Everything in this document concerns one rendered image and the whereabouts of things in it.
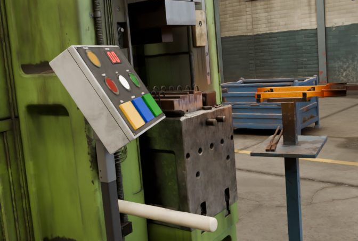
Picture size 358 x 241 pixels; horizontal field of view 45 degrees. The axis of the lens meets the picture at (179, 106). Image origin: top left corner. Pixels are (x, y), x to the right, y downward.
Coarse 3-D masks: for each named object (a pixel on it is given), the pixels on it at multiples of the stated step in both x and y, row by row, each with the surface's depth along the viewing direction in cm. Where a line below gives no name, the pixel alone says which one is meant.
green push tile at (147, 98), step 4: (144, 96) 128; (148, 96) 132; (144, 100) 128; (148, 100) 130; (152, 100) 133; (148, 104) 128; (152, 104) 131; (156, 104) 134; (152, 108) 129; (156, 108) 132; (152, 112) 128; (156, 112) 129; (160, 112) 133; (156, 116) 128
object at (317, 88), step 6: (330, 84) 211; (336, 84) 210; (258, 90) 228; (264, 90) 226; (276, 90) 223; (282, 90) 222; (288, 90) 220; (294, 90) 219; (300, 90) 218; (306, 90) 216
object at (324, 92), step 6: (324, 90) 189; (330, 90) 188; (336, 90) 187; (342, 90) 186; (264, 96) 202; (270, 96) 201; (276, 96) 199; (282, 96) 198; (288, 96) 197; (294, 96) 196; (300, 96) 194; (324, 96) 189; (330, 96) 188; (336, 96) 187
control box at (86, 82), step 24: (72, 48) 105; (96, 48) 119; (72, 72) 106; (96, 72) 109; (120, 72) 125; (72, 96) 107; (96, 96) 106; (120, 96) 114; (96, 120) 107; (120, 120) 106; (120, 144) 106
